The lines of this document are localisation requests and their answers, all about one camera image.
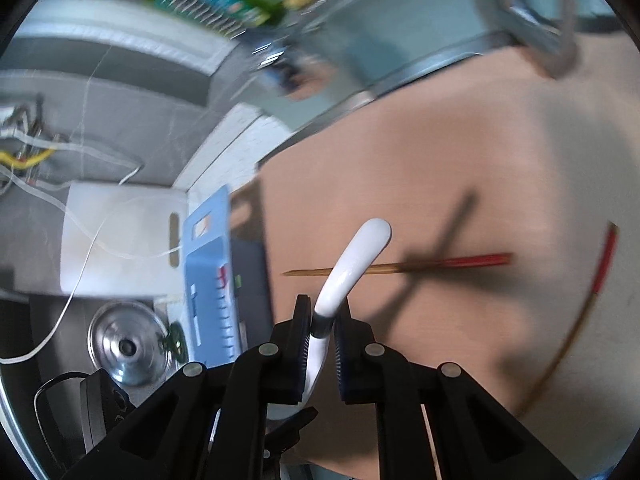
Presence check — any steel pot lid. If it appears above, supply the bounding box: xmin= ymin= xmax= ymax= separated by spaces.
xmin=87 ymin=300 xmax=170 ymax=387

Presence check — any white ceramic spoon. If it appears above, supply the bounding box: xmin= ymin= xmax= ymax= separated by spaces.
xmin=264 ymin=218 xmax=393 ymax=421

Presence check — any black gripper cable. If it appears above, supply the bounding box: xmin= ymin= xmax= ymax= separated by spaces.
xmin=31 ymin=369 xmax=91 ymax=461

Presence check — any white power cable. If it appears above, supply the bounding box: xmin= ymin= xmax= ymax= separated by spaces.
xmin=0 ymin=104 xmax=184 ymax=366

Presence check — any yellow wire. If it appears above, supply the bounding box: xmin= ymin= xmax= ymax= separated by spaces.
xmin=0 ymin=146 xmax=57 ymax=167

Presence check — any blue plastic basket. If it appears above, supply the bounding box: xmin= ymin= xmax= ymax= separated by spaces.
xmin=182 ymin=185 xmax=242 ymax=367

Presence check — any tan felt mat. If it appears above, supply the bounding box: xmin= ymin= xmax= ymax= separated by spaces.
xmin=231 ymin=34 xmax=639 ymax=478

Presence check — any white cutting board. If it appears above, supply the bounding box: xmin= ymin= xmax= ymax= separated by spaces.
xmin=60 ymin=182 xmax=188 ymax=298

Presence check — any chrome kitchen faucet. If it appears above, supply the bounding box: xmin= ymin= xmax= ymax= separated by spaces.
xmin=249 ymin=0 xmax=582 ymax=99

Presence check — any lone red-tipped chopstick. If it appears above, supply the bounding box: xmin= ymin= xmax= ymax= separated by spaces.
xmin=283 ymin=252 xmax=515 ymax=278

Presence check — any red-tipped wooden chopstick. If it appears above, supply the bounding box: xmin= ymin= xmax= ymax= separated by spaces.
xmin=515 ymin=222 xmax=620 ymax=417

